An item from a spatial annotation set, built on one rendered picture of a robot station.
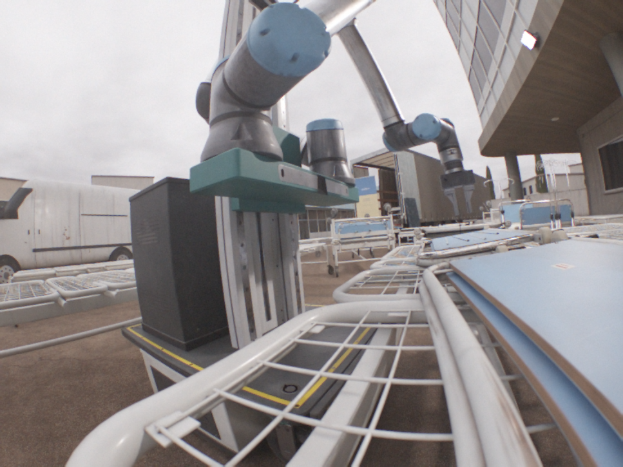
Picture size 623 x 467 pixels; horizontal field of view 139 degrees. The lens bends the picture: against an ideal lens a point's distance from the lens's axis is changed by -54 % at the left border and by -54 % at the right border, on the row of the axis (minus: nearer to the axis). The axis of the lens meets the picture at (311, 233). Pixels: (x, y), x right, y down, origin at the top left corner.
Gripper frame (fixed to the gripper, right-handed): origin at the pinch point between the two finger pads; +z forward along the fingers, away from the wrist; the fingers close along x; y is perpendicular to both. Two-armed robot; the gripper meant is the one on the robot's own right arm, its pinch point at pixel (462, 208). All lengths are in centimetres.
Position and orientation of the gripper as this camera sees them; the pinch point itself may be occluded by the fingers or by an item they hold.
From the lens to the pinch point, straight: 99.2
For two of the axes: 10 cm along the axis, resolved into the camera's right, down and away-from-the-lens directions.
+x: 9.1, -1.6, -3.9
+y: -3.9, 0.2, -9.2
